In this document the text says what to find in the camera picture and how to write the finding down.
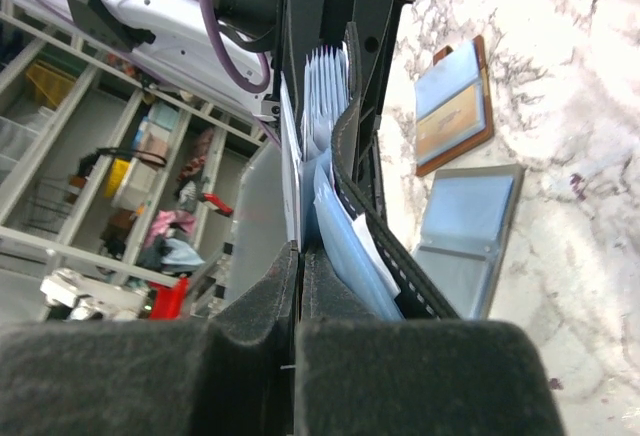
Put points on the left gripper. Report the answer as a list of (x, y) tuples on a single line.
[(308, 24)]

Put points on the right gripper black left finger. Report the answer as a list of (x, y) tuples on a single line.
[(189, 376)]

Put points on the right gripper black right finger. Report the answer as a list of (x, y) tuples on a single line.
[(356, 375)]

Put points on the black card holder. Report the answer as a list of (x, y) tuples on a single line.
[(353, 264)]

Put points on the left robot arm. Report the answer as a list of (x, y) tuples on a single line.
[(248, 51)]

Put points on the brown card holder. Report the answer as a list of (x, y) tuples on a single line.
[(454, 112)]

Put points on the grey card holder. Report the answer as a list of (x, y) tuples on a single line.
[(465, 232)]

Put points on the background storage shelf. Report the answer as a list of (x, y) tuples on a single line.
[(112, 194)]

